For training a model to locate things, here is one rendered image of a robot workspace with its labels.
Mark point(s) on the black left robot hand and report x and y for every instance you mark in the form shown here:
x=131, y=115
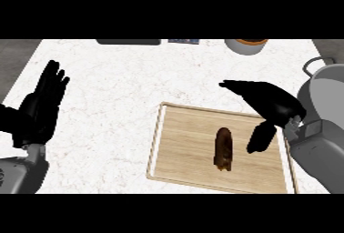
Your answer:
x=42, y=103

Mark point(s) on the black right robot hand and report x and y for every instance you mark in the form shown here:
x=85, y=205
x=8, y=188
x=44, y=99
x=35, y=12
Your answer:
x=274, y=104

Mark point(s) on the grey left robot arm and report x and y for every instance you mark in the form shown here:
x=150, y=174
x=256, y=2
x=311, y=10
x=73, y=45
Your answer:
x=23, y=170

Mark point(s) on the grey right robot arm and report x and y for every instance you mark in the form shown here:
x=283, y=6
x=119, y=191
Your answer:
x=317, y=154

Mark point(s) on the grey metal pot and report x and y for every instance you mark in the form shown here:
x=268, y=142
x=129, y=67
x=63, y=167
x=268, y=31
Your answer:
x=326, y=88

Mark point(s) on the brown sweet potato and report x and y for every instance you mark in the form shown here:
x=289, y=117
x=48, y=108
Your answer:
x=224, y=149

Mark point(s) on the pale wooden tray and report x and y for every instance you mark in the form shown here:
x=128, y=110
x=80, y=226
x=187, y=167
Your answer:
x=215, y=148

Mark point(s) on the grey cup with orange rim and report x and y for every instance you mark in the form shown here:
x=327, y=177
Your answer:
x=247, y=46

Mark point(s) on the dark grey flat slab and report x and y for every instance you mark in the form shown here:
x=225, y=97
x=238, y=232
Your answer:
x=129, y=42

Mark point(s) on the dark blue flat card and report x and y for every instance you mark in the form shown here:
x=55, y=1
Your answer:
x=184, y=41

